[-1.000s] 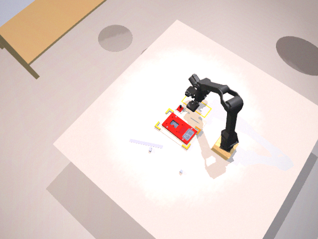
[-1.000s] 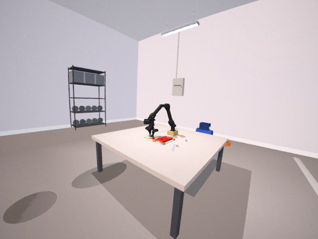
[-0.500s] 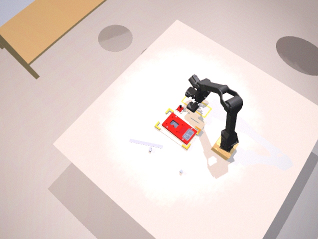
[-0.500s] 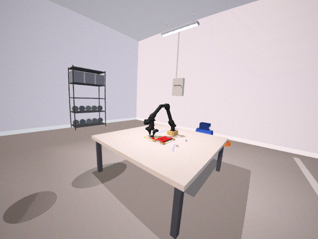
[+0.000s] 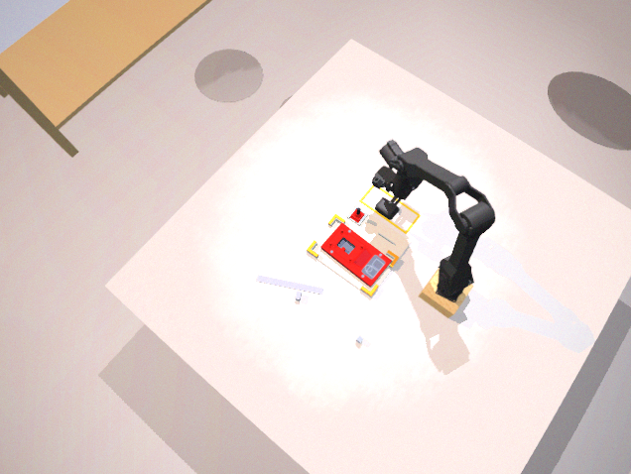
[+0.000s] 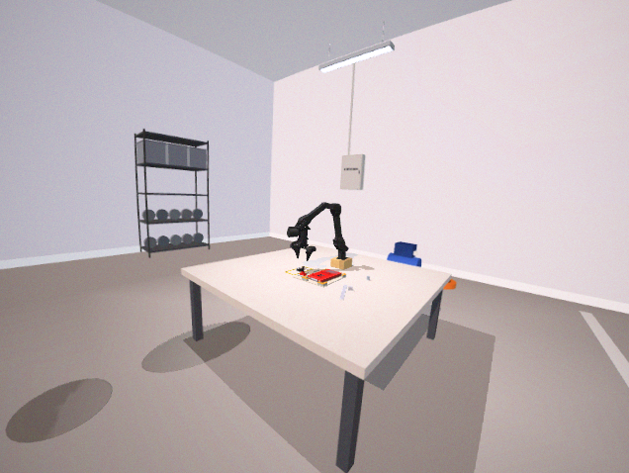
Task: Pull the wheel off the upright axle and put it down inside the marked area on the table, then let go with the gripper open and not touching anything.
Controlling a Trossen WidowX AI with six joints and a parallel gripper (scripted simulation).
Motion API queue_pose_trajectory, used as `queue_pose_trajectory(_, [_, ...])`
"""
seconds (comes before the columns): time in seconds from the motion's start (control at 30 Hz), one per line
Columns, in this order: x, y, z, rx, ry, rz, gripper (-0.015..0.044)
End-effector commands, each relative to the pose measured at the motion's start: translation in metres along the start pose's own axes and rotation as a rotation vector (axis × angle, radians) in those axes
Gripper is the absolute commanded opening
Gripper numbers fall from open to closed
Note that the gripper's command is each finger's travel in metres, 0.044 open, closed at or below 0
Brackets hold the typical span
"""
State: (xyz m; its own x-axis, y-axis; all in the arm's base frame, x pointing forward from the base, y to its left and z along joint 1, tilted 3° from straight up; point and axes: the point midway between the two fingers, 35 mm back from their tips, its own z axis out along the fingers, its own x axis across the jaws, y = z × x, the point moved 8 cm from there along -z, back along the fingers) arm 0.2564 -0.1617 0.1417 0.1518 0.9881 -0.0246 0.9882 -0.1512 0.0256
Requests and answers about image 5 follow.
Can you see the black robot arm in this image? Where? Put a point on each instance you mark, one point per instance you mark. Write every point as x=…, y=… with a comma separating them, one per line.
x=413, y=166

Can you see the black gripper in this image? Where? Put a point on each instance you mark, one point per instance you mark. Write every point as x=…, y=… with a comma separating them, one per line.
x=387, y=207

